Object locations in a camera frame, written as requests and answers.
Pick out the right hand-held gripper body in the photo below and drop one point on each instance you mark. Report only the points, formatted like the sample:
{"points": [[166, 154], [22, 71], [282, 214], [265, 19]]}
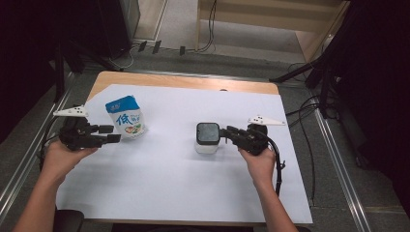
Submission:
{"points": [[256, 140]]}

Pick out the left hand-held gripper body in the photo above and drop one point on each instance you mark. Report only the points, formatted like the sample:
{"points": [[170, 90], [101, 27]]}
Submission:
{"points": [[75, 135]]}

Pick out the glass jar with black lid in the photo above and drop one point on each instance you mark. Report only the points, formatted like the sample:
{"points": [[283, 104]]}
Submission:
{"points": [[208, 133]]}

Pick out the blue and white pouch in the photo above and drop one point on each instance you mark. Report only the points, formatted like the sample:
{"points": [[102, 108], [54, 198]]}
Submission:
{"points": [[124, 119]]}

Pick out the person's right hand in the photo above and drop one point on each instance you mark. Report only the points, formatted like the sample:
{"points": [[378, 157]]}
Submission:
{"points": [[262, 167]]}

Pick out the person's left hand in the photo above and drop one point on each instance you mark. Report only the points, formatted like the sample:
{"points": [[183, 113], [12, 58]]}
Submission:
{"points": [[58, 161]]}

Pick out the black metal stand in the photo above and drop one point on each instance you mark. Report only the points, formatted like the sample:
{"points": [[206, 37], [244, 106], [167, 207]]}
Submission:
{"points": [[59, 74], [296, 70]]}

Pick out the white table sheet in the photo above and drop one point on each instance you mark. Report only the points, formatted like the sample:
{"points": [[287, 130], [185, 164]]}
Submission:
{"points": [[180, 180]]}

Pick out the person's dark knee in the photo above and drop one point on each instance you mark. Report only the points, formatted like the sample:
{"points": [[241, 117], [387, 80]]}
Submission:
{"points": [[69, 222]]}

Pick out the small black floor block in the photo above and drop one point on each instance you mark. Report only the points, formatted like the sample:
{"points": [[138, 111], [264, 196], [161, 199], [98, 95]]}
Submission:
{"points": [[182, 50], [142, 46], [156, 46]]}

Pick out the dark curtain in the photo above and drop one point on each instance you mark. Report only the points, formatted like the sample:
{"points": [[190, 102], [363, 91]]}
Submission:
{"points": [[29, 48], [380, 80]]}

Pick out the dark cabinet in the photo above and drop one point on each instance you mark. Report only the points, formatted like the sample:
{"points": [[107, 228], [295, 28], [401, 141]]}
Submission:
{"points": [[112, 25]]}

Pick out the light wooden shelf unit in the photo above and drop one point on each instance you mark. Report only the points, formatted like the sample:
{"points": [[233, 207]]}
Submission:
{"points": [[257, 19]]}

